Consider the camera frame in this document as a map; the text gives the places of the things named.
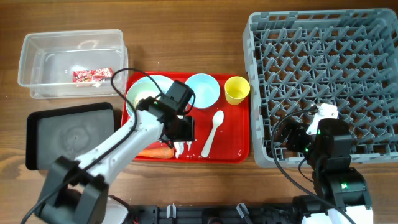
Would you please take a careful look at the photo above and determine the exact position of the white tissue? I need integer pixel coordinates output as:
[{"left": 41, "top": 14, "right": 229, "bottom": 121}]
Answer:
[{"left": 174, "top": 141, "right": 192, "bottom": 159}]

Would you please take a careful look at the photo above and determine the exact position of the light blue bowl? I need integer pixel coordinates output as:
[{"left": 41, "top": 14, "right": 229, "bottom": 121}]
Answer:
[{"left": 185, "top": 73, "right": 220, "bottom": 109}]

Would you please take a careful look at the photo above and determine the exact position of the light green bowl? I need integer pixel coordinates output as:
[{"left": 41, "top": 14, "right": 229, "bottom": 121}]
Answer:
[{"left": 126, "top": 82, "right": 160, "bottom": 116}]

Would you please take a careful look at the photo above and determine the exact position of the yellow plastic cup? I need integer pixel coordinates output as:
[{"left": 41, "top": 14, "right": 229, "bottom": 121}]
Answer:
[{"left": 224, "top": 76, "right": 251, "bottom": 105}]

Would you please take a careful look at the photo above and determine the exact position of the red snack wrapper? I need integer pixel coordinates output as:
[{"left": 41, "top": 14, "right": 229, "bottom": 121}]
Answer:
[{"left": 72, "top": 68, "right": 114, "bottom": 83}]

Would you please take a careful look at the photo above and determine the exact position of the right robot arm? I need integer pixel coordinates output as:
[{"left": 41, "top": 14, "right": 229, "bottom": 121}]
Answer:
[{"left": 277, "top": 118, "right": 372, "bottom": 222}]

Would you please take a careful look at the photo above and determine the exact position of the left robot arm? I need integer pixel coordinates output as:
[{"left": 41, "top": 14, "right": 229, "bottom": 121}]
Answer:
[{"left": 31, "top": 96, "right": 194, "bottom": 223}]

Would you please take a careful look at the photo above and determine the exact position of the grey dishwasher rack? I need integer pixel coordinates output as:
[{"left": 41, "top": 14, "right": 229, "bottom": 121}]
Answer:
[{"left": 243, "top": 9, "right": 397, "bottom": 168}]

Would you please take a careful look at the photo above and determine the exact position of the orange carrot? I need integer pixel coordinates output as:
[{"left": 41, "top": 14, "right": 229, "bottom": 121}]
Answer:
[{"left": 137, "top": 147, "right": 175, "bottom": 159}]

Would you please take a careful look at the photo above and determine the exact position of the white plastic spoon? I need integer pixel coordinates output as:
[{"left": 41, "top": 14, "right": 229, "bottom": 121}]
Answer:
[{"left": 201, "top": 110, "right": 224, "bottom": 157}]

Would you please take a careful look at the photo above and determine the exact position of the red serving tray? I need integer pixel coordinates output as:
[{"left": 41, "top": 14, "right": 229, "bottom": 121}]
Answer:
[{"left": 134, "top": 73, "right": 250, "bottom": 164}]

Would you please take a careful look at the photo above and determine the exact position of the light blue plate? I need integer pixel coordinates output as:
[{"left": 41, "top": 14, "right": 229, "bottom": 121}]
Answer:
[{"left": 128, "top": 75, "right": 174, "bottom": 94}]

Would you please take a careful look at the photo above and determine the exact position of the black tray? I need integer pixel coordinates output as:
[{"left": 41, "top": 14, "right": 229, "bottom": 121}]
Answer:
[{"left": 25, "top": 102, "right": 115, "bottom": 170}]

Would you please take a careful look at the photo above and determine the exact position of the clear plastic bin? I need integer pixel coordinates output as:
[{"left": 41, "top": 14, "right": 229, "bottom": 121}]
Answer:
[{"left": 18, "top": 29, "right": 129, "bottom": 99}]

